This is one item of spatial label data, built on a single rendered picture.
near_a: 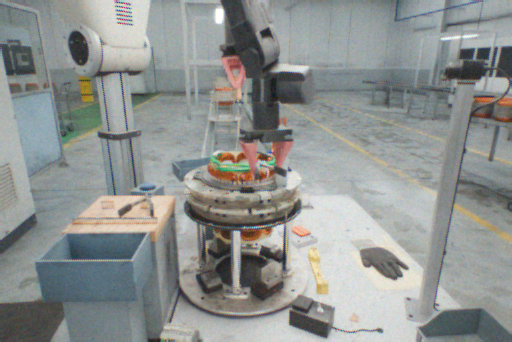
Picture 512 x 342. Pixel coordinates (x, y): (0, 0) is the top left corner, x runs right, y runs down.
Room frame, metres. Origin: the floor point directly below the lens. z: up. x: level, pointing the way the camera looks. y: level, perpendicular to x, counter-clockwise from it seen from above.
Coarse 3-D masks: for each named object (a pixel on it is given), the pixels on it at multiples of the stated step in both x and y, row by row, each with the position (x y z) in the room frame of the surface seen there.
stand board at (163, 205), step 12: (96, 204) 0.77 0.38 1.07; (120, 204) 0.77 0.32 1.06; (156, 204) 0.77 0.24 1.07; (168, 204) 0.77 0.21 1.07; (84, 216) 0.70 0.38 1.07; (96, 216) 0.70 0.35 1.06; (108, 216) 0.70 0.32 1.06; (120, 216) 0.70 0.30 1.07; (132, 216) 0.70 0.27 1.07; (144, 216) 0.70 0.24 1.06; (168, 216) 0.74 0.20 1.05; (72, 228) 0.64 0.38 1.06; (84, 228) 0.64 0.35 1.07; (96, 228) 0.64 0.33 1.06; (108, 228) 0.64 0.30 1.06; (120, 228) 0.64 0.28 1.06; (132, 228) 0.64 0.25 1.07; (144, 228) 0.64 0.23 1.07; (156, 228) 0.64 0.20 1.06; (156, 240) 0.63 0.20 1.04
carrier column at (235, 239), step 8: (232, 232) 0.76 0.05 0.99; (232, 240) 0.76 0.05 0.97; (240, 240) 0.77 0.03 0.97; (232, 248) 0.76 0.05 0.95; (240, 248) 0.77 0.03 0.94; (232, 256) 0.76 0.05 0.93; (240, 256) 0.77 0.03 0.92; (232, 264) 0.76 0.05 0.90; (240, 264) 0.77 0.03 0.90; (232, 272) 0.76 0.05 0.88; (240, 272) 0.77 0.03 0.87; (232, 280) 0.76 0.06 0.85; (240, 280) 0.77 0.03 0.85; (232, 288) 0.77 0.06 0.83; (240, 288) 0.77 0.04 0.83
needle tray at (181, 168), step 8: (184, 160) 1.17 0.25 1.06; (192, 160) 1.18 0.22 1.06; (200, 160) 1.20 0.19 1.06; (208, 160) 1.21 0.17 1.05; (176, 168) 1.10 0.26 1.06; (184, 168) 1.17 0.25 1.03; (192, 168) 1.08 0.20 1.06; (176, 176) 1.11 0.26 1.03; (184, 176) 1.07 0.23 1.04; (208, 232) 1.11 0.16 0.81
